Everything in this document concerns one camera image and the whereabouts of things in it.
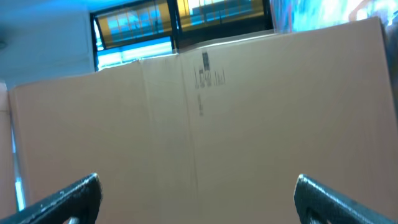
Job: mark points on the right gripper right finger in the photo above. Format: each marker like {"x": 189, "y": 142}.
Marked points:
{"x": 317, "y": 203}

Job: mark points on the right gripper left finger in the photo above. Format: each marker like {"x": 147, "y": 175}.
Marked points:
{"x": 79, "y": 201}

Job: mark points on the brown cardboard panel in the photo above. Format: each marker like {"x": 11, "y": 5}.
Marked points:
{"x": 219, "y": 134}

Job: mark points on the window with black frame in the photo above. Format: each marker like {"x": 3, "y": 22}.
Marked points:
{"x": 150, "y": 28}

